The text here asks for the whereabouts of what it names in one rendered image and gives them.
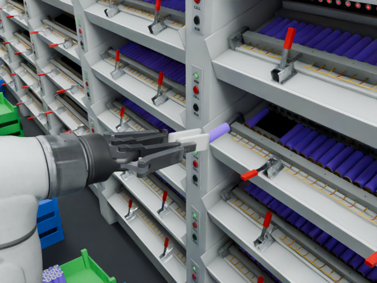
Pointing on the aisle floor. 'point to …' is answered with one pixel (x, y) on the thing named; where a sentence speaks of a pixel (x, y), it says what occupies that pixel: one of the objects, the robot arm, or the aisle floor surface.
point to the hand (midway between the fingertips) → (188, 141)
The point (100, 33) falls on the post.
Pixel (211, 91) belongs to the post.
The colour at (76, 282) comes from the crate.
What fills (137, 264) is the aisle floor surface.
